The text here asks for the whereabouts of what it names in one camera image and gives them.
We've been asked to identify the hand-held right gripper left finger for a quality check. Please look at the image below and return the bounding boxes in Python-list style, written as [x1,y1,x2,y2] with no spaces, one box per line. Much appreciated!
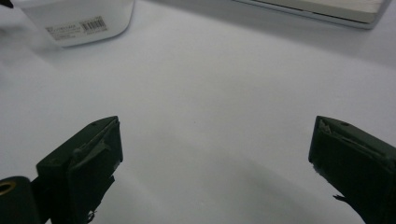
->
[32,115,124,224]

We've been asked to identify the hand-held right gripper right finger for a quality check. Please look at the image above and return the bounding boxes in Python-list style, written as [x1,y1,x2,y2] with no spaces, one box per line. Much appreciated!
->
[308,115,396,224]

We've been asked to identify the white plastic container with label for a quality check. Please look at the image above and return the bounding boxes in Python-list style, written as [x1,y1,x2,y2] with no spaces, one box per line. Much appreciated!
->
[12,0,135,49]

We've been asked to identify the flat tray with metal rim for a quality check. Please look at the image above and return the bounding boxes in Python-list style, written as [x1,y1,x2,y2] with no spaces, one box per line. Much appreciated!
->
[232,0,392,30]

